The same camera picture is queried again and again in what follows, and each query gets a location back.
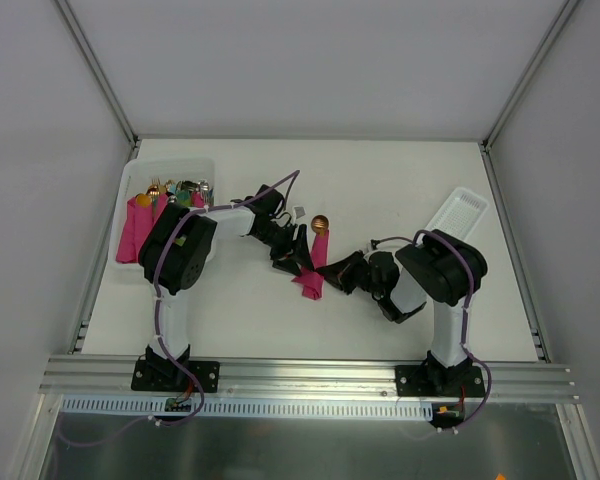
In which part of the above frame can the pink paper napkin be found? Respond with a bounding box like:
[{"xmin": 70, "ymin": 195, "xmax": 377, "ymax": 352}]
[{"xmin": 291, "ymin": 231, "xmax": 330, "ymax": 300}]

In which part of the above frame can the copper spoon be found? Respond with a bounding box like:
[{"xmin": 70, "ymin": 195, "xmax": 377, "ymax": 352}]
[{"xmin": 311, "ymin": 215, "xmax": 329, "ymax": 236}]

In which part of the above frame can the small white perforated tray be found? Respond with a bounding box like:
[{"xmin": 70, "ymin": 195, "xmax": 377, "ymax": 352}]
[{"xmin": 426, "ymin": 187, "xmax": 489, "ymax": 241}]

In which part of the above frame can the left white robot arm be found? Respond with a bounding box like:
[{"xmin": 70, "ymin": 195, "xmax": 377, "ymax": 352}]
[{"xmin": 131, "ymin": 185, "xmax": 314, "ymax": 393}]

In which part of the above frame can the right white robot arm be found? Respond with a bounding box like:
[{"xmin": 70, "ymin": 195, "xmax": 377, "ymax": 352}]
[{"xmin": 317, "ymin": 229, "xmax": 488, "ymax": 399}]

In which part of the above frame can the pink rolled napkin right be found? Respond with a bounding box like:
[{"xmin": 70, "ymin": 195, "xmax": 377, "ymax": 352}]
[{"xmin": 191, "ymin": 192, "xmax": 205, "ymax": 208}]

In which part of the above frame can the pink rolled napkin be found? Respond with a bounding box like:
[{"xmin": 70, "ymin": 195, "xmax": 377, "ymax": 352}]
[
  {"xmin": 152, "ymin": 194, "xmax": 169, "ymax": 224},
  {"xmin": 191, "ymin": 192, "xmax": 205, "ymax": 208},
  {"xmin": 115, "ymin": 195, "xmax": 153, "ymax": 264}
]

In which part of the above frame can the pink rolled napkin far left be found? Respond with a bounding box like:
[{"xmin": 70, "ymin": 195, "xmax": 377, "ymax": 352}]
[{"xmin": 115, "ymin": 195, "xmax": 153, "ymax": 264}]

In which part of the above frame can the orange round spoon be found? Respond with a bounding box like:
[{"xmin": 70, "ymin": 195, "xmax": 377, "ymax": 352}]
[{"xmin": 135, "ymin": 194, "xmax": 152, "ymax": 208}]

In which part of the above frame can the large white plastic basket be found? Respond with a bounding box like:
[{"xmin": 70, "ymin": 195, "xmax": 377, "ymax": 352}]
[{"xmin": 108, "ymin": 154, "xmax": 216, "ymax": 273}]

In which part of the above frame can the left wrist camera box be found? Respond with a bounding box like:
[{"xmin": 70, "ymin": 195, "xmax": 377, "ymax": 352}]
[{"xmin": 292, "ymin": 206, "xmax": 306, "ymax": 219}]

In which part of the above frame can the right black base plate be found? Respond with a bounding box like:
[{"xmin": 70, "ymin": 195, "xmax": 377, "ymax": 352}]
[{"xmin": 394, "ymin": 364, "xmax": 486, "ymax": 399}]

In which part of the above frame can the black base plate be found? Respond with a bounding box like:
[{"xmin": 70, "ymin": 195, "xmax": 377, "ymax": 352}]
[
  {"xmin": 130, "ymin": 359, "xmax": 221, "ymax": 393},
  {"xmin": 394, "ymin": 364, "xmax": 486, "ymax": 399}
]

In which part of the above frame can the white slotted cable duct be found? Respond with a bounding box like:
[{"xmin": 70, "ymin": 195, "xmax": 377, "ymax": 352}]
[{"xmin": 60, "ymin": 395, "xmax": 433, "ymax": 422}]

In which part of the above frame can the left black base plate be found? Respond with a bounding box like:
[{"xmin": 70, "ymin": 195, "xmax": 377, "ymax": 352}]
[{"xmin": 130, "ymin": 359, "xmax": 221, "ymax": 393}]

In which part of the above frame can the aluminium mounting rail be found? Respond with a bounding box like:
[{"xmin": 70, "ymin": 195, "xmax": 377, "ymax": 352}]
[{"xmin": 39, "ymin": 354, "xmax": 581, "ymax": 404}]

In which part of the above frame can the left aluminium frame post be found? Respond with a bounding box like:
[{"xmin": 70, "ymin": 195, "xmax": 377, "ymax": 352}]
[{"xmin": 52, "ymin": 0, "xmax": 138, "ymax": 146}]

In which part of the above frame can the aluminium frame post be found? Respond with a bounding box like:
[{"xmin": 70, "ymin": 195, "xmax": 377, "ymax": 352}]
[
  {"xmin": 52, "ymin": 0, "xmax": 138, "ymax": 146},
  {"xmin": 482, "ymin": 0, "xmax": 582, "ymax": 152}
]

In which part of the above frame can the right aluminium frame post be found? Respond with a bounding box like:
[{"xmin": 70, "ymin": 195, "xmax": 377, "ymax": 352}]
[{"xmin": 482, "ymin": 0, "xmax": 582, "ymax": 152}]

